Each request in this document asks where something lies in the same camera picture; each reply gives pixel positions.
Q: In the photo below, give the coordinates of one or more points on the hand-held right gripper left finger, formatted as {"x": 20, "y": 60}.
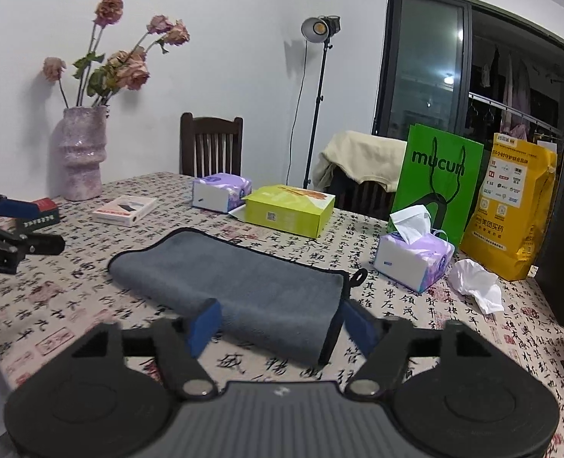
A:
{"x": 204, "y": 327}

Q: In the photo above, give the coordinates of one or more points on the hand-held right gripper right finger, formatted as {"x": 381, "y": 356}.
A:
{"x": 361, "y": 325}

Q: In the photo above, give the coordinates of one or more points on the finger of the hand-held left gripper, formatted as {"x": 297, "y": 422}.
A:
{"x": 34, "y": 243}
{"x": 17, "y": 208}

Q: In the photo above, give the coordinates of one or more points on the grey towel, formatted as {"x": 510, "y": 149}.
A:
{"x": 244, "y": 291}

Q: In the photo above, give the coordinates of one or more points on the red and black box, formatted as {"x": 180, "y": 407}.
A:
{"x": 43, "y": 206}

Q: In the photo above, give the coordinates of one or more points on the pink speckled vase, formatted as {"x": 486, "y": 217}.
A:
{"x": 79, "y": 152}

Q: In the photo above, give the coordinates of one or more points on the purple tissue pack with tissue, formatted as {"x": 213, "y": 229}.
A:
{"x": 413, "y": 260}

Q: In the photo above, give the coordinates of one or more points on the flat white box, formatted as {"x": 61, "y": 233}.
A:
{"x": 125, "y": 210}

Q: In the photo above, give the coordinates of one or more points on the crumpled white tissue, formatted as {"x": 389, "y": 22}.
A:
{"x": 476, "y": 284}

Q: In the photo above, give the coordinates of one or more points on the dark wooden chair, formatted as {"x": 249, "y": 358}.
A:
{"x": 363, "y": 196}
{"x": 211, "y": 145}

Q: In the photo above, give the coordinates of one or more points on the yellow-green cardboard box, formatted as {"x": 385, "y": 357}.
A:
{"x": 289, "y": 210}

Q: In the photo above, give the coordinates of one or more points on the green paper bag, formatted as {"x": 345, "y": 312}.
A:
{"x": 437, "y": 181}

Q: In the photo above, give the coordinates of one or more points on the cream cloth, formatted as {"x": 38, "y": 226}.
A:
{"x": 358, "y": 157}

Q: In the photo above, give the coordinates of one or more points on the dried pink flowers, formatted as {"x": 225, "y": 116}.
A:
{"x": 120, "y": 64}

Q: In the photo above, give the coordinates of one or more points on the yellow paper bag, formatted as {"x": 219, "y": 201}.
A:
{"x": 511, "y": 214}

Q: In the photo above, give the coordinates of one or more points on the dark sliding glass door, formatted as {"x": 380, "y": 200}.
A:
{"x": 430, "y": 67}

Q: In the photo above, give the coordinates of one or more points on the hanging clothes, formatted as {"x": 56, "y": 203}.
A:
{"x": 511, "y": 90}

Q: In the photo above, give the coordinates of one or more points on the studio light on stand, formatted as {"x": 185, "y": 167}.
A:
{"x": 321, "y": 28}

